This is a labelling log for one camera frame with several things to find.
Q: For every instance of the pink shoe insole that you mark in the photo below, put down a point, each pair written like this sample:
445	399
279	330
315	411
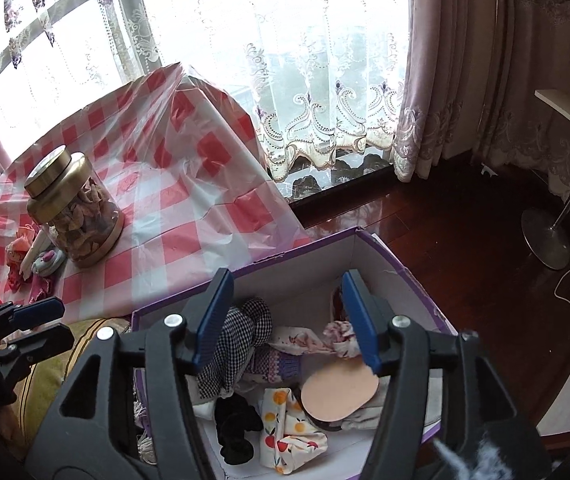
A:
335	392

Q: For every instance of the pink cloth doll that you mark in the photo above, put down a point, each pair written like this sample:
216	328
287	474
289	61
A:
17	255

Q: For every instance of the white side table metal stand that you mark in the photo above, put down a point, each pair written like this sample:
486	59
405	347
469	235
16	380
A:
555	237

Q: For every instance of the red white checkered tablecloth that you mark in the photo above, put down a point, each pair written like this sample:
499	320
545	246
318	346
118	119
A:
190	160

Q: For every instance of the black white houndstooth cloth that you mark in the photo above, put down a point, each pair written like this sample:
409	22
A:
245	330

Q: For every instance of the pastel hair clip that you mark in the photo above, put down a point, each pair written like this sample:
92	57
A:
47	262

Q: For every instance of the grey yarn tuft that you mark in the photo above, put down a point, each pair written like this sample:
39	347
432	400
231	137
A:
485	460

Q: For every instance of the purple cardboard box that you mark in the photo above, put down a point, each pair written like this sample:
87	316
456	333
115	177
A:
290	265

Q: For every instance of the pink drape curtain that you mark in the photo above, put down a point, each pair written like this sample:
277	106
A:
465	60

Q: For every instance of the white lace curtain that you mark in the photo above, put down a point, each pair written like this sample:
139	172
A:
315	110

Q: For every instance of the floral scrunchie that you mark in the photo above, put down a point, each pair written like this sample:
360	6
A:
340	337

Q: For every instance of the grey sock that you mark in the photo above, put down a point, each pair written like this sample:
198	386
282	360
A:
365	412

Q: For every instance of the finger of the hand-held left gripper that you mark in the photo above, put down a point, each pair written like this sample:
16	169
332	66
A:
40	310
45	342

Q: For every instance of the white fruit print cloth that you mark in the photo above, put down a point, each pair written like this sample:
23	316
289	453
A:
285	435

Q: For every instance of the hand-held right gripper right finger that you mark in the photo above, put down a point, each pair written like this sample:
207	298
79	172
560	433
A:
360	320

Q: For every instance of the purple knit sock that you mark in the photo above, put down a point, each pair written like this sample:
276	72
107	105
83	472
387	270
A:
275	362

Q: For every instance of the glass jar with gold lid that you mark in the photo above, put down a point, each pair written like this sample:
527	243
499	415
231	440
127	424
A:
80	220

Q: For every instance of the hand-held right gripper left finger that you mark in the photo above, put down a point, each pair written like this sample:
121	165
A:
212	320

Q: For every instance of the striped velvet cushion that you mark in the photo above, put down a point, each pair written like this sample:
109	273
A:
50	375

